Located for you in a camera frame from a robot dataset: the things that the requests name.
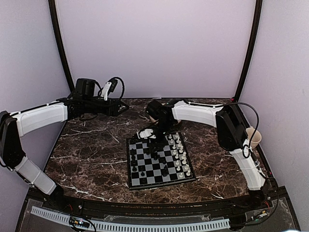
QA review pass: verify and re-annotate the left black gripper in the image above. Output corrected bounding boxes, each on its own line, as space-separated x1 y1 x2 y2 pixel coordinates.
83 97 128 116

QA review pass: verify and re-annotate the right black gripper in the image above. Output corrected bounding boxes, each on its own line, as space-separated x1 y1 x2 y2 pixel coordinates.
147 120 174 154

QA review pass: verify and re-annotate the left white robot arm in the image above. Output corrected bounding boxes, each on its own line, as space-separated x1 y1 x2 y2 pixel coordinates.
0 77 129 211

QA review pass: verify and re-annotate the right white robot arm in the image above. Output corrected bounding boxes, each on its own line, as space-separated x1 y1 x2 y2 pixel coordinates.
138 99 266 210

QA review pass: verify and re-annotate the green circuit board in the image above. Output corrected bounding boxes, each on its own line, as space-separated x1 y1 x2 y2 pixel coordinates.
69 217 90 229

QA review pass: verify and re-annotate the ceramic bird plate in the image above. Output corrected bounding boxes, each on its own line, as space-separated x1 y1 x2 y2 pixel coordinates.
149 115 182 127

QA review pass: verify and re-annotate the black and grey chessboard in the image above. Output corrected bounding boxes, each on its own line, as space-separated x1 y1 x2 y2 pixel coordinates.
126 132 197 190

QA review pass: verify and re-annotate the cream ceramic cup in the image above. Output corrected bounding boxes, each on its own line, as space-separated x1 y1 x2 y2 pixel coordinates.
246 127 262 149

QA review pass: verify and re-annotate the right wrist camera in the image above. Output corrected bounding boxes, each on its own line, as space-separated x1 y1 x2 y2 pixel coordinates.
137 129 156 139

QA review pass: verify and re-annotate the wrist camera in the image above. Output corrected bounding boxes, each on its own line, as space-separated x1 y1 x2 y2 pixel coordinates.
137 129 156 139
99 77 118 101

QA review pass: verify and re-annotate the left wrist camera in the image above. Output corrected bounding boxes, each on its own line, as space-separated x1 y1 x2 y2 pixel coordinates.
99 77 118 101

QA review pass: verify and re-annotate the white slotted cable duct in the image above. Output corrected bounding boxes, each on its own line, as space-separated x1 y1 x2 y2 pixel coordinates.
30 206 230 232

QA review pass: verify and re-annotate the black front rail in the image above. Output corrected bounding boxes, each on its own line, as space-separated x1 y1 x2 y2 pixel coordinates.
64 195 250 216

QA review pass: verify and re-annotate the left black frame post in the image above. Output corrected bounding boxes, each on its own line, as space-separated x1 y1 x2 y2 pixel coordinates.
48 0 75 91

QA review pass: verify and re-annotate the black frame post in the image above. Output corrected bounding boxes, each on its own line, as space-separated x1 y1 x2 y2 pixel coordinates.
48 0 75 91
234 0 263 102

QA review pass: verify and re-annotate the right black frame post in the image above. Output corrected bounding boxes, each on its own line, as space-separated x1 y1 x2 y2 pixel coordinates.
234 0 263 102

